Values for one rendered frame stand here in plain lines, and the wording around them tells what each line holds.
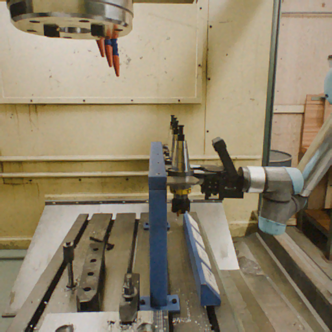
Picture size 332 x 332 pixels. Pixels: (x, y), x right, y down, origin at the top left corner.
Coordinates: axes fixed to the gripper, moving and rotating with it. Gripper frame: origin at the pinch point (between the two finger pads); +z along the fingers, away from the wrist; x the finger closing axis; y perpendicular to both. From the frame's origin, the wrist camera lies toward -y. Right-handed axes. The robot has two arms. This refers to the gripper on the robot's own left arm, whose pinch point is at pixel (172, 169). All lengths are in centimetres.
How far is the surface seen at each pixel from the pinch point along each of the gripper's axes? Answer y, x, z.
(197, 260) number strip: 23.2, -6.9, -7.3
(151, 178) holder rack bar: -2.6, -17.9, 5.9
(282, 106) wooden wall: -12, 216, -121
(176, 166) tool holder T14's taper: -4.1, -12.8, 0.2
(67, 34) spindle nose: -28.0, -32.0, 18.7
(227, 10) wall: -57, 66, -26
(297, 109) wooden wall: -9, 215, -137
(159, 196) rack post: 1.3, -18.0, 4.1
